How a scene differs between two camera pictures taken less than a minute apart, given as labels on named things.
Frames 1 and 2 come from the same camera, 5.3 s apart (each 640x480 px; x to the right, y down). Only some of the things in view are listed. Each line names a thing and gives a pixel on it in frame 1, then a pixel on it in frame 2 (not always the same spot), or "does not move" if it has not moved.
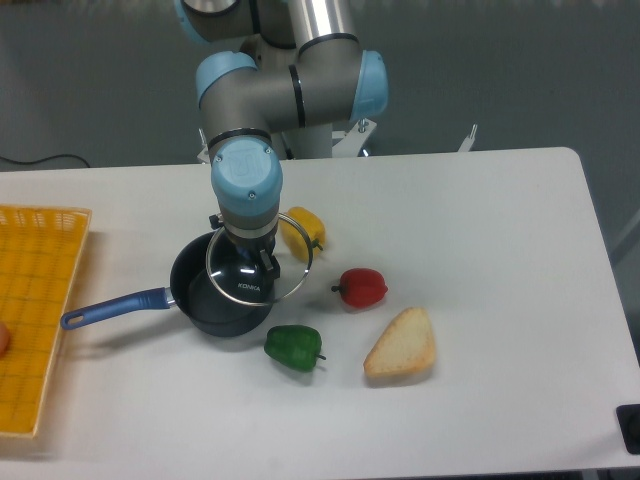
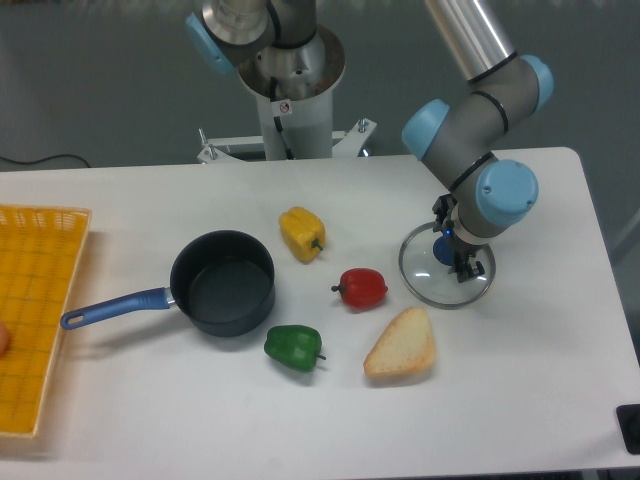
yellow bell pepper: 296,239 does not move
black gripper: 251,246 -> 463,264
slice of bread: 406,345 does not move
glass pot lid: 242,275 -> 425,262
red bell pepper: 362,287 does not move
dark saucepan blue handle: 190,292 does not move
